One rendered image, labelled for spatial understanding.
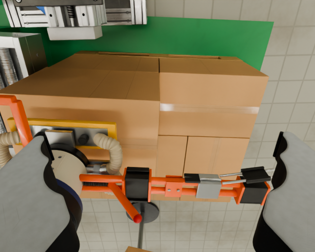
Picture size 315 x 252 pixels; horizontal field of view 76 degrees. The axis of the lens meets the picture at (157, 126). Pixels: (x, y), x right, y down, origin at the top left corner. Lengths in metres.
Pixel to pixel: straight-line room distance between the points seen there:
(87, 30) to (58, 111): 0.33
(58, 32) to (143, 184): 0.50
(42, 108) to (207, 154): 1.00
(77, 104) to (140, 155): 0.32
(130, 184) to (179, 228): 2.37
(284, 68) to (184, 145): 1.06
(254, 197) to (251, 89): 0.71
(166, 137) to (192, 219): 1.70
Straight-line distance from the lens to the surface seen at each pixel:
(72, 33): 0.68
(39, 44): 1.37
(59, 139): 0.70
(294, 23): 1.90
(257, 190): 0.69
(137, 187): 0.63
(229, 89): 1.21
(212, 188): 0.65
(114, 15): 1.43
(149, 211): 2.62
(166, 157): 1.38
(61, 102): 0.82
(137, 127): 0.79
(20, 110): 0.59
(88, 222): 2.97
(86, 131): 0.68
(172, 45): 1.65
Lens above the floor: 1.63
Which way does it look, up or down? 61 degrees down
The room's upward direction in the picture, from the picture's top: 180 degrees counter-clockwise
